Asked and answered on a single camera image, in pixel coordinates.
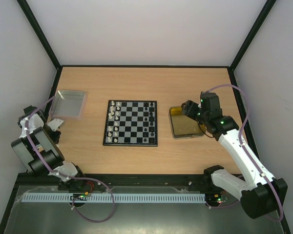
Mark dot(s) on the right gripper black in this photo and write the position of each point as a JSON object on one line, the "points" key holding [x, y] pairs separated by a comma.
{"points": [[189, 108]]}

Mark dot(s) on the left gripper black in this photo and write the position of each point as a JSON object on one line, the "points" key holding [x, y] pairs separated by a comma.
{"points": [[55, 139]]}

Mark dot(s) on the gold tin box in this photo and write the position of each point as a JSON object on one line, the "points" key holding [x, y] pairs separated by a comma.
{"points": [[182, 126]]}

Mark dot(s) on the silver tin lid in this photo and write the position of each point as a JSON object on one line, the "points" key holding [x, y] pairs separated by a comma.
{"points": [[68, 104]]}

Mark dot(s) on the black silver chess board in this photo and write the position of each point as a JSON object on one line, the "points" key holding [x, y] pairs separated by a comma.
{"points": [[135, 121]]}

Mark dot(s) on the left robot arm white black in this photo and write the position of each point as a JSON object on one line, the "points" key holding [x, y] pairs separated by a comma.
{"points": [[38, 147]]}

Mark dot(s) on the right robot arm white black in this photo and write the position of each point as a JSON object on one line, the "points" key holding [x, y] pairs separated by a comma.
{"points": [[258, 191]]}

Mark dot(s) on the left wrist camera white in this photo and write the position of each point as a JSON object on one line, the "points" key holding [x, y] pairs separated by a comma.
{"points": [[55, 124]]}

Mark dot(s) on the white slotted cable duct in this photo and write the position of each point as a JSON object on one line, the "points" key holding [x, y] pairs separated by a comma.
{"points": [[117, 198]]}

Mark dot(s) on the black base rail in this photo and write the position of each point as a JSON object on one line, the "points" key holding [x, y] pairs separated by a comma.
{"points": [[196, 182]]}

